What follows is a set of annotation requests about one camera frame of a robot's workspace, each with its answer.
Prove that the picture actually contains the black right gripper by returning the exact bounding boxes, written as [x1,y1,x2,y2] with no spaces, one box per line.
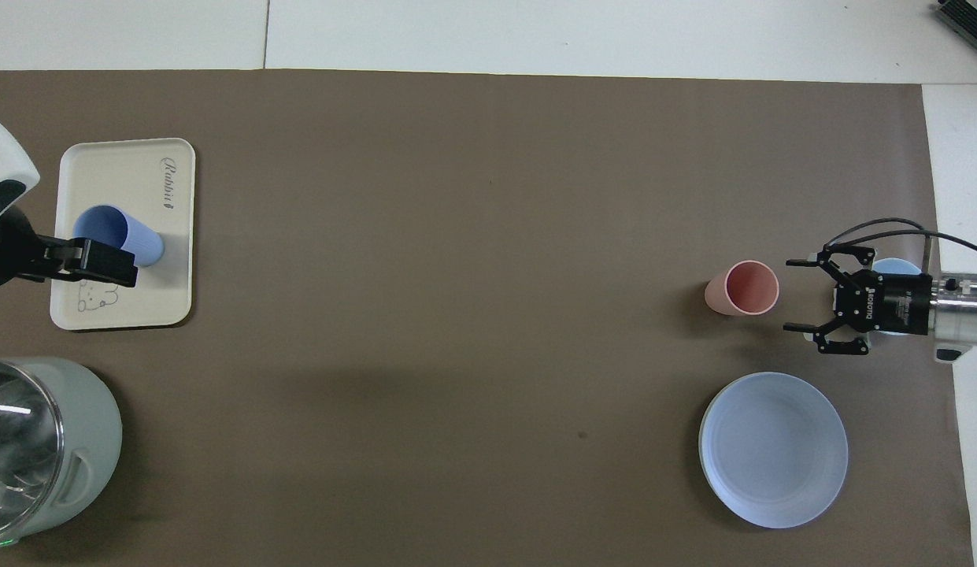
[783,243,934,357]

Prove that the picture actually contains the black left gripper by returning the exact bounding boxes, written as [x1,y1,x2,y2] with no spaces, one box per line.
[0,206,139,291]

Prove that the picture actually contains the blue ribbed plastic cup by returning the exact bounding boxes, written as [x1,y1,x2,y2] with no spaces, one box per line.
[72,205,165,269]

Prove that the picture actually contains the pink plastic cup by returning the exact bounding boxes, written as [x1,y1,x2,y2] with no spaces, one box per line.
[704,260,780,317]

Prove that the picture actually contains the cream rabbit print tray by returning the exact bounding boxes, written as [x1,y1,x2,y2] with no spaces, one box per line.
[50,138,197,331]

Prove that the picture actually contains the light blue plastic bowl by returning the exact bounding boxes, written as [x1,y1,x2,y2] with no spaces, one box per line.
[803,257,927,340]

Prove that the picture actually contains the pale blue round plate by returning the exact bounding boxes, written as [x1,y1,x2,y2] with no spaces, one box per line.
[698,372,849,529]

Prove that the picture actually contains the pale green cooking pot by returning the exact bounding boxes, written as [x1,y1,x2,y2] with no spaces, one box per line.
[0,357,124,554]

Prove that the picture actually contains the glass pot lid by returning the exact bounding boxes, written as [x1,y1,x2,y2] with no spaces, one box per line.
[0,369,65,538]

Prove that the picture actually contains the grey ridged device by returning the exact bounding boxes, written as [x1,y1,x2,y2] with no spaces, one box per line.
[933,0,977,61]

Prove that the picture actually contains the brown table mat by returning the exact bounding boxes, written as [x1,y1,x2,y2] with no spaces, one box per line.
[0,69,977,567]

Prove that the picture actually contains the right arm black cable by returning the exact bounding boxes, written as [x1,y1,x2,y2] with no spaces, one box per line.
[822,217,977,261]

